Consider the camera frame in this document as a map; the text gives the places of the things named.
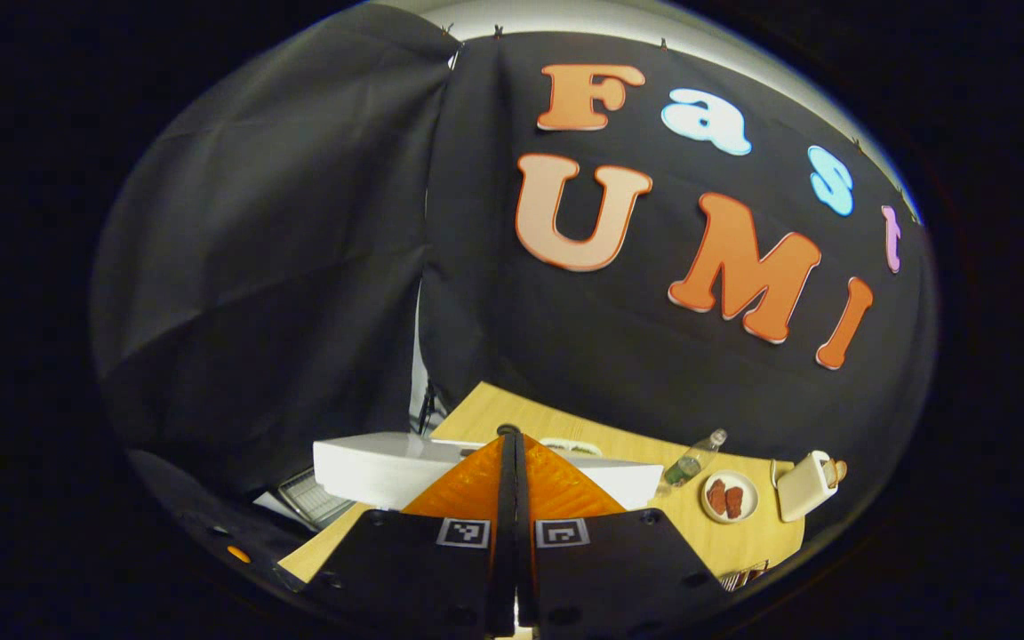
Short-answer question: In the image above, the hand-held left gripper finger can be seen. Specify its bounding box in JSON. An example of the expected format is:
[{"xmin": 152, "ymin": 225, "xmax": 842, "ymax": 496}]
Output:
[
  {"xmin": 512, "ymin": 428, "xmax": 732, "ymax": 640},
  {"xmin": 302, "ymin": 424, "xmax": 522, "ymax": 637}
]

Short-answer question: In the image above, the white rice cooker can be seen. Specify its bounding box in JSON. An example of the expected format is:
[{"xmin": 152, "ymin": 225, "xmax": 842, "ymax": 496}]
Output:
[{"xmin": 312, "ymin": 432, "xmax": 665, "ymax": 513}]

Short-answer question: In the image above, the black tripod stand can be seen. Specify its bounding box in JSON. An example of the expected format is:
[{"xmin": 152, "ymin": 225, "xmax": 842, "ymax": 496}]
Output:
[{"xmin": 418, "ymin": 381, "xmax": 447, "ymax": 437}]

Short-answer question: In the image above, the clear plastic water bottle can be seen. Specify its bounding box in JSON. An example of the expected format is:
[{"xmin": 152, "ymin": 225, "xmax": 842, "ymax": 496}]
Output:
[{"xmin": 658, "ymin": 428, "xmax": 729, "ymax": 495}]

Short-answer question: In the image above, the white round plate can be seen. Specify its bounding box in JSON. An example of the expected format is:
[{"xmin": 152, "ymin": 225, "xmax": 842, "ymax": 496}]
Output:
[{"xmin": 700, "ymin": 469, "xmax": 760, "ymax": 525}]

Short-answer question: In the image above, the white toaster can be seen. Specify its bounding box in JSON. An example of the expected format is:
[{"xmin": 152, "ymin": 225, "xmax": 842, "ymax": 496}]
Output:
[{"xmin": 775, "ymin": 450, "xmax": 841, "ymax": 524}]

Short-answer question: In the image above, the black backdrop cloth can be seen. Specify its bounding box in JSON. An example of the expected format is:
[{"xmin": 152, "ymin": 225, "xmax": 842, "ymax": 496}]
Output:
[{"xmin": 90, "ymin": 4, "xmax": 938, "ymax": 534}]

